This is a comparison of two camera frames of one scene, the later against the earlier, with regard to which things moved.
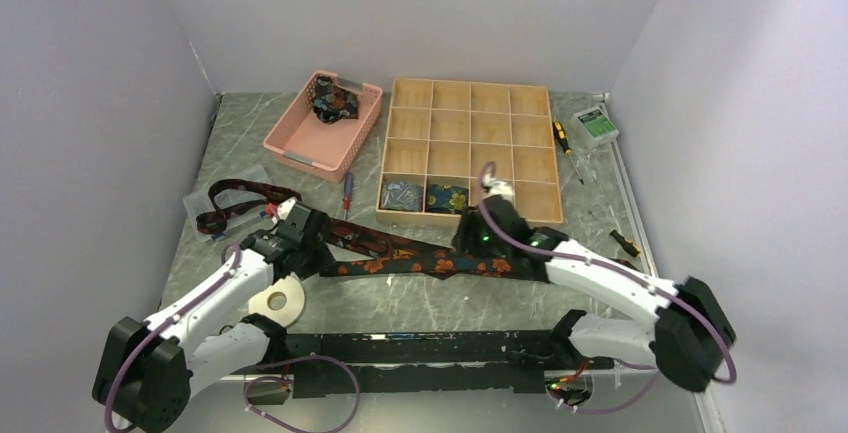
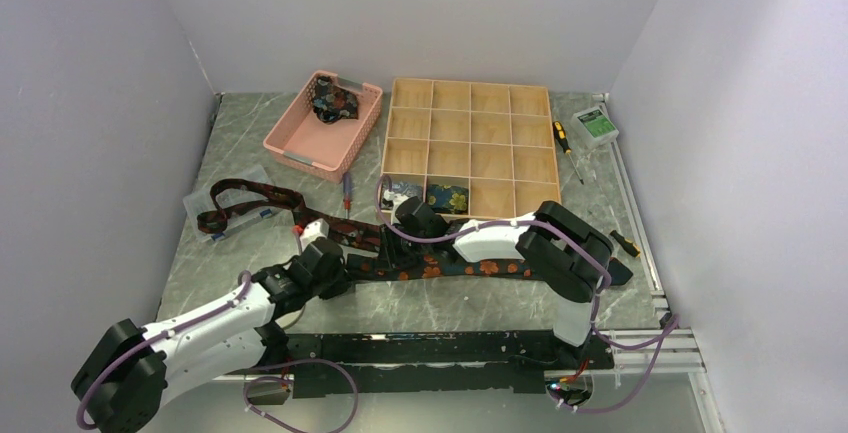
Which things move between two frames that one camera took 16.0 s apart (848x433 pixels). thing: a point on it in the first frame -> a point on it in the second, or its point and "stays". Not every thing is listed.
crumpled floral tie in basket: (332, 103) stays
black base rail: (426, 360) stays
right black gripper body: (473, 237) -> (415, 249)
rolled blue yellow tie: (449, 198) stays
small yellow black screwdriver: (630, 247) stays
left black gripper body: (316, 253) -> (335, 283)
